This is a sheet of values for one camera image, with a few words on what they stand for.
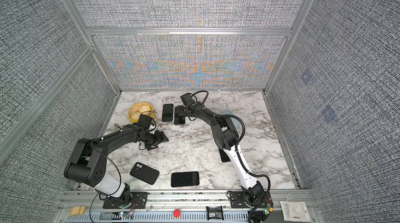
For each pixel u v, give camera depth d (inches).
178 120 41.9
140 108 40.5
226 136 25.0
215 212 27.1
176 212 27.1
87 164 17.7
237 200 28.8
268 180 28.4
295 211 27.6
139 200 28.8
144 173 32.2
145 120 30.0
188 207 28.8
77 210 27.1
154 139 31.5
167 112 42.1
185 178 24.0
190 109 31.4
